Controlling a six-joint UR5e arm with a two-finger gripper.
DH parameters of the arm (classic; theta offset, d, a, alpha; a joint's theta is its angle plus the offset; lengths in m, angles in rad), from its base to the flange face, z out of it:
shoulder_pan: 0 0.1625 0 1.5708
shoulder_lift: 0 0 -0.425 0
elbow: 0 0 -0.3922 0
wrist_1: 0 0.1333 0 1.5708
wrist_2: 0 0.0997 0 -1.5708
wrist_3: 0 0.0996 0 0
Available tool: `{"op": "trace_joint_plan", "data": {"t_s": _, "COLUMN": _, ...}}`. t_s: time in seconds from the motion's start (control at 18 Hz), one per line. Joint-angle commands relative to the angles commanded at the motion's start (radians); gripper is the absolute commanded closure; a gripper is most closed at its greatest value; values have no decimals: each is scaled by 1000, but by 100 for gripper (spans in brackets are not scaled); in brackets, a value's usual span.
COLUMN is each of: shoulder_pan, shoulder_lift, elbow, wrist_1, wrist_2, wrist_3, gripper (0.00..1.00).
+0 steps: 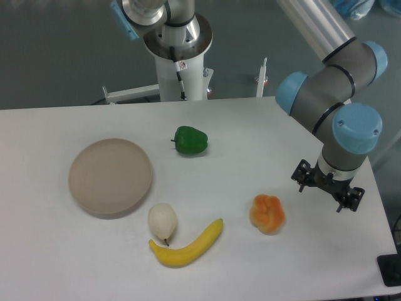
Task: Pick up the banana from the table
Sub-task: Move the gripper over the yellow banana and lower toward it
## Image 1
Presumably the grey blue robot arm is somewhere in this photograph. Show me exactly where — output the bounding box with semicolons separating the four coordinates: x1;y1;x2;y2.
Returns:
110;1;387;211

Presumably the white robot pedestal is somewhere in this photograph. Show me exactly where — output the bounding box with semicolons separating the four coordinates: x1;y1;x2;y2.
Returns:
144;13;214;102

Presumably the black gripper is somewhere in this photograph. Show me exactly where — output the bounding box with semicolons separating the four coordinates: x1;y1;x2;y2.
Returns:
291;159;365;213

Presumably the black cable on pedestal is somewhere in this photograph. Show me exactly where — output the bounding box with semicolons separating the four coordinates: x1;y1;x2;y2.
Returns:
169;46;188;102

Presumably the beige round plate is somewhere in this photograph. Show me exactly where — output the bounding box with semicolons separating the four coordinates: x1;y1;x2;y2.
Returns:
68;139;152;219

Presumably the yellow banana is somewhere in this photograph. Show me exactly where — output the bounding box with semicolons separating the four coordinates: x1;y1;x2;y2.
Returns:
148;218;224;268

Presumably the white pear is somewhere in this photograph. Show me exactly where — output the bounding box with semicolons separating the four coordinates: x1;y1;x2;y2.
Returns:
148;203;178;246

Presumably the black device at edge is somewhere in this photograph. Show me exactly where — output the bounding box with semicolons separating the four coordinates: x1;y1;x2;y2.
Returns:
377;254;400;287

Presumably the white right support bracket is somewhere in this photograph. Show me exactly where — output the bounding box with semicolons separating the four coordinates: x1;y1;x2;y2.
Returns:
256;57;268;97

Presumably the green bell pepper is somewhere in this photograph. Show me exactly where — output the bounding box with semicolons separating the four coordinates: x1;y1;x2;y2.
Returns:
170;125;208;155

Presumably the white support bracket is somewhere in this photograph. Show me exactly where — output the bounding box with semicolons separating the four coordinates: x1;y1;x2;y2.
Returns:
102;84;159;103
256;57;268;97

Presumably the blue plastic bag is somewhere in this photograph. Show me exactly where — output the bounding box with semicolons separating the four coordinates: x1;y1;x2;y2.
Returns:
330;0;375;20

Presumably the white left support bracket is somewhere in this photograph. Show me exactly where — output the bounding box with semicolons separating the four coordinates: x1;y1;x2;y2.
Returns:
102;84;159;103

